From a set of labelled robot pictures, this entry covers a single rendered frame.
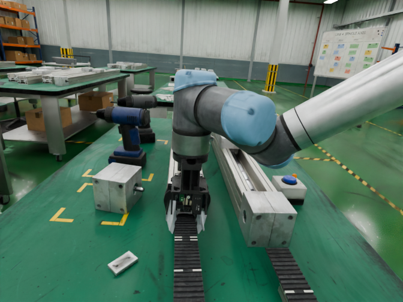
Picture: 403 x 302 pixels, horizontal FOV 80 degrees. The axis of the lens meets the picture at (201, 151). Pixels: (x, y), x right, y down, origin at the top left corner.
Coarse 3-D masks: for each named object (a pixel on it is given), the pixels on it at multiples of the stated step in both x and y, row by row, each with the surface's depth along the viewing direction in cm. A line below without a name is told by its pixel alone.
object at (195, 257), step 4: (176, 256) 47; (180, 256) 47; (184, 256) 48; (188, 256) 48; (192, 256) 48; (196, 256) 48; (176, 260) 46; (180, 260) 46; (184, 260) 47; (188, 260) 47; (192, 260) 47; (196, 260) 47
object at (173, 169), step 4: (172, 152) 83; (172, 156) 79; (172, 160) 77; (172, 164) 74; (176, 164) 74; (172, 168) 71; (176, 168) 71; (172, 172) 69; (176, 172) 69; (200, 172) 70; (168, 176) 67; (168, 180) 64; (180, 212) 61; (184, 212) 61; (188, 212) 61
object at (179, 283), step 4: (176, 280) 42; (180, 280) 42; (184, 280) 42; (188, 280) 42; (192, 280) 42; (196, 280) 42; (200, 280) 42; (176, 284) 41; (180, 284) 41; (184, 284) 41; (188, 284) 41; (192, 284) 41; (196, 284) 41; (200, 284) 41
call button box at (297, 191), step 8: (272, 176) 77; (280, 176) 77; (272, 184) 77; (280, 184) 72; (288, 184) 72; (296, 184) 73; (288, 192) 71; (296, 192) 71; (304, 192) 71; (288, 200) 72; (296, 200) 72
